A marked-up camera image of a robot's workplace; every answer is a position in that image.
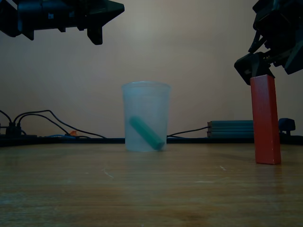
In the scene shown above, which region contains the black arched cable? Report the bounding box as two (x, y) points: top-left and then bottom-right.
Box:
(13, 109), (107, 139)

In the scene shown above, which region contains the black power supply cable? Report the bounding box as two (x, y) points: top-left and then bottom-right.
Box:
(167, 126), (209, 139)

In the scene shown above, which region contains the green wooden block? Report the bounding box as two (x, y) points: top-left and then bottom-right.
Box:
(129, 115), (165, 151)

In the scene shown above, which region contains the black power adapter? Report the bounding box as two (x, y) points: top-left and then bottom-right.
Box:
(0, 121), (37, 139)

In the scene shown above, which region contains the grey power supply box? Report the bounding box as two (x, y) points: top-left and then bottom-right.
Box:
(207, 120), (255, 138)

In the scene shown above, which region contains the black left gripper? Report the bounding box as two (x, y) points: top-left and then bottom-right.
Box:
(18, 0), (125, 45)

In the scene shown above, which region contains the black aluminium frame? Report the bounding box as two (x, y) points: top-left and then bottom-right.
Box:
(0, 136), (303, 148)

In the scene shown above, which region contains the translucent plastic cup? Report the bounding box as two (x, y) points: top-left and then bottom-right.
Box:
(121, 81), (171, 152)

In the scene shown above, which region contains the red wooden block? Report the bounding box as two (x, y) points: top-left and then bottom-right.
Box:
(250, 74), (282, 166)

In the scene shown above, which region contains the blue clamp handle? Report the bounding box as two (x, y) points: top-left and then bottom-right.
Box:
(278, 117), (296, 136)

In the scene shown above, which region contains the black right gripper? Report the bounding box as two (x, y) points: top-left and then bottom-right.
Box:
(234, 0), (303, 83)

